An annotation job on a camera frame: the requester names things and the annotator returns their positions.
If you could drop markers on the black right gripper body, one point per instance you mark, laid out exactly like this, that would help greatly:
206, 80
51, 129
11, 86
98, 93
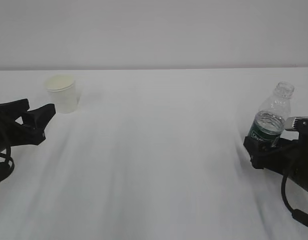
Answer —
289, 156

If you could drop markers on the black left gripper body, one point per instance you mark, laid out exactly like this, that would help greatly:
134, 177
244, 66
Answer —
14, 134

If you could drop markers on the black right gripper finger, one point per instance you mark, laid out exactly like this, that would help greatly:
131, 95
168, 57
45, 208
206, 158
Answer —
256, 147

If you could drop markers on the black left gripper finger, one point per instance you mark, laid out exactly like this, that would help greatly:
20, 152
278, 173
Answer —
14, 109
40, 117

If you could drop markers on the white paper cup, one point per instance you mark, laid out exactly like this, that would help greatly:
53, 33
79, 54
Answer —
62, 91

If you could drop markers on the clear green-label water bottle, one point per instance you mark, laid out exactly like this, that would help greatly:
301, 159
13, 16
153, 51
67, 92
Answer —
269, 121

